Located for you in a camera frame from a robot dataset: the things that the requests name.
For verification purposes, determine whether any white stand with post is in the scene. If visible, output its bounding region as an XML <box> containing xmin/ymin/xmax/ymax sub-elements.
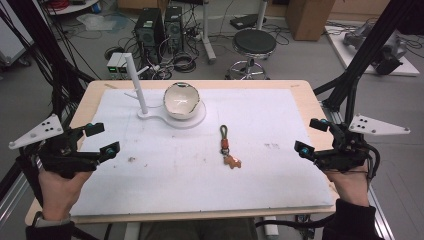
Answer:
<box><xmin>124</xmin><ymin>53</ymin><xmax>208</xmax><ymax>130</ymax></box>

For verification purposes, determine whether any white ceramic bowl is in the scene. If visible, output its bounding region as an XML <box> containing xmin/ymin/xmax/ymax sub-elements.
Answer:
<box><xmin>162</xmin><ymin>82</ymin><xmax>201</xmax><ymax>121</ymax></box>

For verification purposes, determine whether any black round stool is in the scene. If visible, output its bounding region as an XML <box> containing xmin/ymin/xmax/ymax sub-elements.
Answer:
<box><xmin>225</xmin><ymin>28</ymin><xmax>278</xmax><ymax>81</ymax></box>

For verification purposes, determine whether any black metal frame stand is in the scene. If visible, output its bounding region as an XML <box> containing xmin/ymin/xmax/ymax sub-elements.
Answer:
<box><xmin>313</xmin><ymin>0</ymin><xmax>424</xmax><ymax>126</ymax></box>
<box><xmin>0</xmin><ymin>0</ymin><xmax>98</xmax><ymax>141</ymax></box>

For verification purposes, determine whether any white foam mat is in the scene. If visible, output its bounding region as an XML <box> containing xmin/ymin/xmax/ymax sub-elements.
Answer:
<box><xmin>70</xmin><ymin>87</ymin><xmax>336</xmax><ymax>217</ymax></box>

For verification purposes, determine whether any grey robot device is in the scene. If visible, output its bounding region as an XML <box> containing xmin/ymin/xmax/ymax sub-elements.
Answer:
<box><xmin>342</xmin><ymin>23</ymin><xmax>409</xmax><ymax>76</ymax></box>

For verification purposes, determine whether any coiled black cable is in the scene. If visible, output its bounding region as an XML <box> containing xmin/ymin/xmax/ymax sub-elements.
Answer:
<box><xmin>172</xmin><ymin>52</ymin><xmax>198</xmax><ymax>74</ymax></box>

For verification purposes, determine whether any white power supply unit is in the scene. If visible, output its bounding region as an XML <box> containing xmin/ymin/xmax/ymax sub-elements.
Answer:
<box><xmin>106</xmin><ymin>52</ymin><xmax>123</xmax><ymax>76</ymax></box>
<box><xmin>117</xmin><ymin>52</ymin><xmax>134</xmax><ymax>76</ymax></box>

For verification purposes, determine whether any round white table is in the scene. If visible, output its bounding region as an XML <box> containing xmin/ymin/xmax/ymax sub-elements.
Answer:
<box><xmin>45</xmin><ymin>0</ymin><xmax>102</xmax><ymax>16</ymax></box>

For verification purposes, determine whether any black flat case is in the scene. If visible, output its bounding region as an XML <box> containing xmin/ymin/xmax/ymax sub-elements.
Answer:
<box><xmin>229</xmin><ymin>13</ymin><xmax>268</xmax><ymax>31</ymax></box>

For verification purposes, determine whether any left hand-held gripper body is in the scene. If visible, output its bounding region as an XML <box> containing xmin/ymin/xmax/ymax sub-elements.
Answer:
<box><xmin>8</xmin><ymin>113</ymin><xmax>101</xmax><ymax>180</ymax></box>

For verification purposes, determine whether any white table leg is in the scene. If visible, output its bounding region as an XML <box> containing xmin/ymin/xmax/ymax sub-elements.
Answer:
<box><xmin>255</xmin><ymin>0</ymin><xmax>269</xmax><ymax>31</ymax></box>
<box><xmin>200</xmin><ymin>0</ymin><xmax>218</xmax><ymax>65</ymax></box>

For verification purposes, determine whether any black cable under table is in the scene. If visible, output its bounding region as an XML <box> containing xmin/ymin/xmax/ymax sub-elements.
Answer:
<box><xmin>254</xmin><ymin>212</ymin><xmax>337</xmax><ymax>232</ymax></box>

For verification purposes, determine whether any black computer tower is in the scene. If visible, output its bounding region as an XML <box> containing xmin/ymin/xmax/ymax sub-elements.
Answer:
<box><xmin>134</xmin><ymin>7</ymin><xmax>166</xmax><ymax>66</ymax></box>
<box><xmin>163</xmin><ymin>5</ymin><xmax>185</xmax><ymax>55</ymax></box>

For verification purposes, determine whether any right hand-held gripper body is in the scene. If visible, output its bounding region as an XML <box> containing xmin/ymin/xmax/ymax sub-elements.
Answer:
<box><xmin>314</xmin><ymin>113</ymin><xmax>412</xmax><ymax>175</ymax></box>

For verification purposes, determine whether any clear plastic sheet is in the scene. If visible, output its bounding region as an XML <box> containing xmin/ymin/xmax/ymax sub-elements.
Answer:
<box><xmin>75</xmin><ymin>12</ymin><xmax>132</xmax><ymax>35</ymax></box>

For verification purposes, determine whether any white floor board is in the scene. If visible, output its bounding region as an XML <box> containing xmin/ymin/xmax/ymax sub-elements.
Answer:
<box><xmin>324</xmin><ymin>25</ymin><xmax>421</xmax><ymax>77</ymax></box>

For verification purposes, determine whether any aluminium rail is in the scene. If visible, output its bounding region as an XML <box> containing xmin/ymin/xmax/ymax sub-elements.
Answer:
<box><xmin>366</xmin><ymin>185</ymin><xmax>398</xmax><ymax>240</ymax></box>
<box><xmin>0</xmin><ymin>171</ymin><xmax>36</xmax><ymax>232</ymax></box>

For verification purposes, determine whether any dog charm keychain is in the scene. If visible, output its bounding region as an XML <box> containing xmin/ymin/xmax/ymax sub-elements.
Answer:
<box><xmin>218</xmin><ymin>124</ymin><xmax>243</xmax><ymax>170</ymax></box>

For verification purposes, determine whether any person's right hand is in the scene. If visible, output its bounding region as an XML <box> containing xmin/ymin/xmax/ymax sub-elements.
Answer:
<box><xmin>323</xmin><ymin>163</ymin><xmax>372</xmax><ymax>208</ymax></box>

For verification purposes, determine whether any cardboard box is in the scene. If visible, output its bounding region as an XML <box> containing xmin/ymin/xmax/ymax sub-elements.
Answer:
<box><xmin>285</xmin><ymin>0</ymin><xmax>336</xmax><ymax>42</ymax></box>

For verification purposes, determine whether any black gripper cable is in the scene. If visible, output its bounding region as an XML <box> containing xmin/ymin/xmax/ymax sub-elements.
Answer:
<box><xmin>363</xmin><ymin>144</ymin><xmax>382</xmax><ymax>183</ymax></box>

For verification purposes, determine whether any person's left hand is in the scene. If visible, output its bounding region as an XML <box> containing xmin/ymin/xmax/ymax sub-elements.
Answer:
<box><xmin>37</xmin><ymin>165</ymin><xmax>95</xmax><ymax>222</ymax></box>

